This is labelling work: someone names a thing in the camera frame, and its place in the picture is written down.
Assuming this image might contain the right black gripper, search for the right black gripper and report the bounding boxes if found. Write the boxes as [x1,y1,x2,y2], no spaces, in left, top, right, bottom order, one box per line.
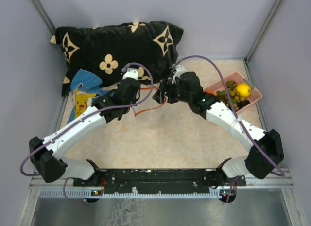
[153,78,192,104]

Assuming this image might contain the clear orange zip top bag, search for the clear orange zip top bag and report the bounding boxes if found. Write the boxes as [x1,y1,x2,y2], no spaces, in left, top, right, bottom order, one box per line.
[132,85,167,117]

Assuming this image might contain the pink plastic basket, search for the pink plastic basket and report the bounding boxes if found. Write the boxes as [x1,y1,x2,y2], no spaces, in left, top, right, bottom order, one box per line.
[204,72,262,113]

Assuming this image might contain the orange persimmon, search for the orange persimmon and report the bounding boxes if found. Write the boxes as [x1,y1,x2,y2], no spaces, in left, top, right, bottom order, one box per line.
[205,90,215,95]

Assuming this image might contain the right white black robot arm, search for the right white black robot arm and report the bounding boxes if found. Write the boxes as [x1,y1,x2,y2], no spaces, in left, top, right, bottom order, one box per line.
[153,72,284,185]

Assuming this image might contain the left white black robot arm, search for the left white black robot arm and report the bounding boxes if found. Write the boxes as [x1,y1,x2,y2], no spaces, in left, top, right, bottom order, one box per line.
[29,78,140,186]

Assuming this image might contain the blue Pikachu cloth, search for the blue Pikachu cloth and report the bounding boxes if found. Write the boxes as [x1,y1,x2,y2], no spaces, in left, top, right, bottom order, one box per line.
[68,69,108,123]

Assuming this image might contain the black floral plush pillow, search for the black floral plush pillow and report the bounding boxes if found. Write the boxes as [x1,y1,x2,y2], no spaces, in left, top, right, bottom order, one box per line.
[50,21,184,96]

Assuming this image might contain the red strawberries with leaves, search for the red strawberries with leaves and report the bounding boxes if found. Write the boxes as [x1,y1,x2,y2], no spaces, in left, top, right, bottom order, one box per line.
[226,80,238,90]

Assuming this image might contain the brown longan bunch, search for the brown longan bunch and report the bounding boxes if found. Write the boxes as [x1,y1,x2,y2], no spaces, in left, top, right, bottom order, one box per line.
[216,89,247,109]

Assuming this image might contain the dark blue grapes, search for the dark blue grapes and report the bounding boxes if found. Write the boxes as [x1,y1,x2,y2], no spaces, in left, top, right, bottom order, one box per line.
[235,100,250,111]

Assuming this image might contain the yellow lemon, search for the yellow lemon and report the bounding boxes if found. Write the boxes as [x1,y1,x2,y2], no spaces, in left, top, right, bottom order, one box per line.
[236,84,251,98]

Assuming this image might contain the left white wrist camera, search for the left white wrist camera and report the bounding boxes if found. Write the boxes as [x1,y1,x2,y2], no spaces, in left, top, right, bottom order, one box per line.
[122,67,138,80]

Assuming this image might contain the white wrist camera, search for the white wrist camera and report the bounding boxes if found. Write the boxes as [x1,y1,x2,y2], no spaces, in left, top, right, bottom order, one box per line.
[122,67,138,80]
[173,64,187,77]

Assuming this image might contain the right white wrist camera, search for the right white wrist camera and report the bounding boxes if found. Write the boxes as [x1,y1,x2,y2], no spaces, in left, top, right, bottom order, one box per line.
[173,64,187,77]

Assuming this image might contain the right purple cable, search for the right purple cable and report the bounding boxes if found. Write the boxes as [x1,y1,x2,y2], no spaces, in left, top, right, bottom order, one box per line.
[171,55,285,204]

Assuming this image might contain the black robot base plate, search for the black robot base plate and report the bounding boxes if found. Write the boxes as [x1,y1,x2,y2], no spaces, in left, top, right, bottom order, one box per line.
[73,168,246,194]

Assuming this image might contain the aluminium frame rail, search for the aluminium frame rail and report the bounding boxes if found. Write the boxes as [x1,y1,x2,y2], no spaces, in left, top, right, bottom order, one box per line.
[30,169,293,203]

